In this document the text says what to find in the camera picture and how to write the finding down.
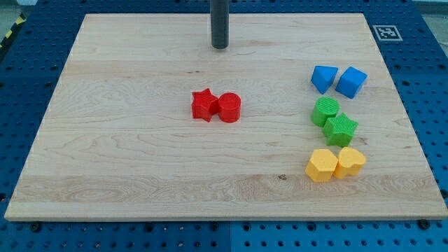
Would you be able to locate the blue triangle block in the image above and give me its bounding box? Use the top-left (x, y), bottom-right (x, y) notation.
top-left (311, 65), bottom-right (338, 95)

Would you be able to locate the red cylinder block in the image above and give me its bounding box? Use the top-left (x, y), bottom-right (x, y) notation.
top-left (218, 92), bottom-right (242, 123)

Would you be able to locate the red star block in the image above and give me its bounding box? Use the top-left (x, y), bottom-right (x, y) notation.
top-left (191, 88), bottom-right (218, 122)

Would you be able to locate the wooden board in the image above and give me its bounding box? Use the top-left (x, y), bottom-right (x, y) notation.
top-left (5, 13), bottom-right (447, 222)

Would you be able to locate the green cylinder block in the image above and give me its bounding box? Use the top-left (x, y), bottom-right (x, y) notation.
top-left (311, 97), bottom-right (340, 127)

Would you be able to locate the yellow hexagon block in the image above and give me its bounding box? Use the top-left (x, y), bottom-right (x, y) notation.
top-left (305, 149), bottom-right (338, 182)

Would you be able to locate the green star block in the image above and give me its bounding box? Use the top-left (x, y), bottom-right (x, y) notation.
top-left (323, 113), bottom-right (358, 147)

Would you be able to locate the grey cylindrical pointer rod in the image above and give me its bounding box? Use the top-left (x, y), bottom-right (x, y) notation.
top-left (210, 0), bottom-right (230, 50)

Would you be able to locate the yellow heart block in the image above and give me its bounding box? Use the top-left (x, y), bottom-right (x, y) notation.
top-left (333, 147), bottom-right (367, 179)

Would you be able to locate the blue cube block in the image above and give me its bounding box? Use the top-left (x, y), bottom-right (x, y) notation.
top-left (335, 66), bottom-right (368, 99)

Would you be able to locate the white fiducial marker tag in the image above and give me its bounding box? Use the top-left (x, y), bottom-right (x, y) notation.
top-left (372, 24), bottom-right (403, 41)

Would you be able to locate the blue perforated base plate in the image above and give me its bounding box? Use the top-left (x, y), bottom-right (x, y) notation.
top-left (1, 0), bottom-right (447, 251)

